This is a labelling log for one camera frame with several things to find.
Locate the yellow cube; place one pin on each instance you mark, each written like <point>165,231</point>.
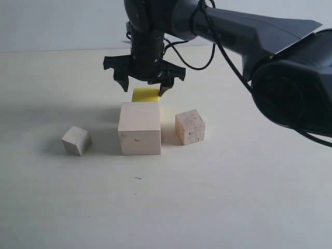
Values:
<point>145,95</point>

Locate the small pale wooden cube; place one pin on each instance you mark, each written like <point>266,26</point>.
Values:
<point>76,141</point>

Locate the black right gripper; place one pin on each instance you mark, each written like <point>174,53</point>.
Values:
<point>145,62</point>

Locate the medium knotty wooden cube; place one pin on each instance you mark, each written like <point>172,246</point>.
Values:
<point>190,127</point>

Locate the large pale wooden cube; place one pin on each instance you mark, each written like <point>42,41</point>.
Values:
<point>139,128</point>

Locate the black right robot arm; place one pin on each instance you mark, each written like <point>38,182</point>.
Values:
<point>287,61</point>

